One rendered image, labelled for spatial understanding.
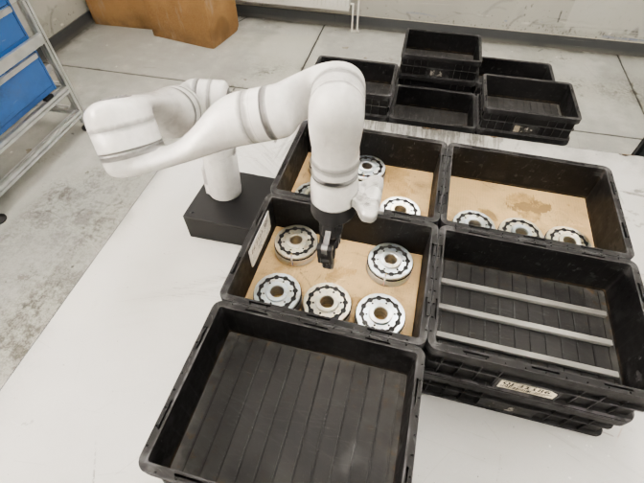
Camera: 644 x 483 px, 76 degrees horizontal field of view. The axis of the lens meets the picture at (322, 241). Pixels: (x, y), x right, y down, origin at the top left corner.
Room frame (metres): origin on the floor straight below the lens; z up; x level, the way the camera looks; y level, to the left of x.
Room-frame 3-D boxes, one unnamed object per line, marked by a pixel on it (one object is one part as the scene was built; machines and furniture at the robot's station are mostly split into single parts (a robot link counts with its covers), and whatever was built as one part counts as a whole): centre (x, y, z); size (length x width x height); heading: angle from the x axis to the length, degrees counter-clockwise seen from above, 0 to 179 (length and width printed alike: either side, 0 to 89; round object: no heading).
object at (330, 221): (0.47, -0.02, 1.11); 0.08 x 0.08 x 0.09
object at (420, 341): (0.50, -0.03, 0.92); 0.40 x 0.30 x 0.02; 75
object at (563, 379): (0.40, -0.42, 0.92); 0.40 x 0.30 x 0.02; 75
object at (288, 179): (0.79, -0.10, 0.87); 0.40 x 0.30 x 0.11; 75
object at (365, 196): (0.46, -0.04, 1.18); 0.11 x 0.09 x 0.06; 77
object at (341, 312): (0.44, -0.01, 0.86); 0.10 x 0.10 x 0.01
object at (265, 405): (0.21, 0.05, 0.87); 0.40 x 0.30 x 0.11; 75
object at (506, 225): (0.63, -0.47, 0.86); 0.10 x 0.10 x 0.01
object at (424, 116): (1.75, -0.54, 0.31); 0.40 x 0.30 x 0.34; 77
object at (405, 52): (2.14, -0.63, 0.37); 0.40 x 0.30 x 0.45; 77
